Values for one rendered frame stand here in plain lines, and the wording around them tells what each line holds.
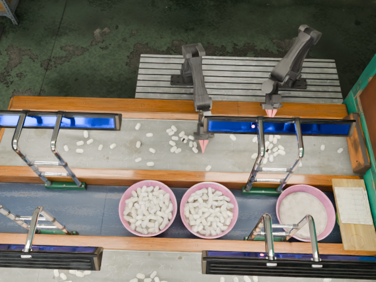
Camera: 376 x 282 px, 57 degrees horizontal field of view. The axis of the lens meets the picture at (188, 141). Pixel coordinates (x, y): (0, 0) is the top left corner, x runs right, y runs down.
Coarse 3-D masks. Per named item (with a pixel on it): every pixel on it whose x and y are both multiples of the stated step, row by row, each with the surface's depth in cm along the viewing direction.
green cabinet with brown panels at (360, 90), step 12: (372, 60) 162; (372, 72) 162; (360, 84) 173; (372, 84) 164; (360, 96) 176; (372, 96) 164; (360, 108) 173; (372, 108) 164; (360, 120) 172; (372, 120) 163; (372, 132) 163; (372, 144) 163; (372, 156) 161; (372, 168) 160
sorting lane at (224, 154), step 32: (128, 128) 183; (160, 128) 183; (192, 128) 183; (0, 160) 175; (32, 160) 175; (96, 160) 175; (128, 160) 175; (160, 160) 175; (192, 160) 175; (224, 160) 175; (288, 160) 175; (320, 160) 175
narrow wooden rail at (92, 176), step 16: (0, 176) 169; (16, 176) 169; (32, 176) 168; (48, 176) 168; (64, 176) 168; (80, 176) 168; (96, 176) 168; (112, 176) 168; (128, 176) 168; (144, 176) 168; (160, 176) 168; (176, 176) 168; (192, 176) 168; (208, 176) 168; (224, 176) 168; (240, 176) 168; (256, 176) 168; (272, 176) 168; (304, 176) 168; (320, 176) 168; (336, 176) 168; (352, 176) 168
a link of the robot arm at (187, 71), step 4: (192, 44) 168; (196, 44) 168; (192, 48) 167; (196, 48) 167; (192, 52) 167; (196, 52) 167; (192, 56) 169; (196, 56) 169; (184, 64) 187; (188, 64) 180; (184, 68) 189; (188, 68) 185; (184, 72) 190; (188, 72) 191; (184, 76) 194
